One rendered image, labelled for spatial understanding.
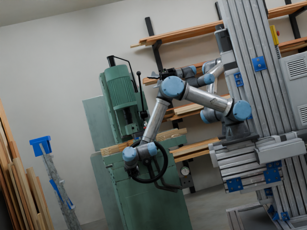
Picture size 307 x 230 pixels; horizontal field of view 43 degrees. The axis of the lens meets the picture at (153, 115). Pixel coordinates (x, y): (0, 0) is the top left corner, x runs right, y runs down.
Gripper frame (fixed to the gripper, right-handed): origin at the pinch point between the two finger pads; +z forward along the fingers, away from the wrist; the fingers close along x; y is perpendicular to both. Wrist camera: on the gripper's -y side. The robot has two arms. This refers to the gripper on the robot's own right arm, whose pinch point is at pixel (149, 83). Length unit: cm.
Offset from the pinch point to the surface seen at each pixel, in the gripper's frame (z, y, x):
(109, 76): 26.3, 7.0, -10.2
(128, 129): 23.2, -24.4, 15.0
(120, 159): 35, -31, 36
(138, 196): 30, -52, 54
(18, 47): 105, -75, -252
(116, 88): 23.9, 0.7, -2.7
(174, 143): -4.7, -30.3, 35.3
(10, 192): 131, -110, -41
